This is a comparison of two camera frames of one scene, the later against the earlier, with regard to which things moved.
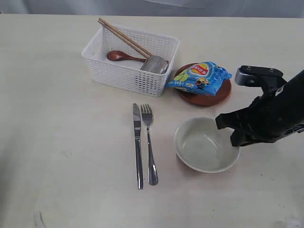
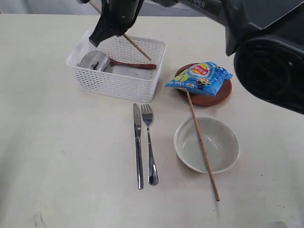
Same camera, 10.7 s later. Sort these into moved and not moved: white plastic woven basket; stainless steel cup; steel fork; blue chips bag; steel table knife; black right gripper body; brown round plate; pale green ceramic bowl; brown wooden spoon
Moved: white plastic woven basket; black right gripper body; stainless steel cup; brown wooden spoon
Not moved: steel table knife; brown round plate; blue chips bag; steel fork; pale green ceramic bowl
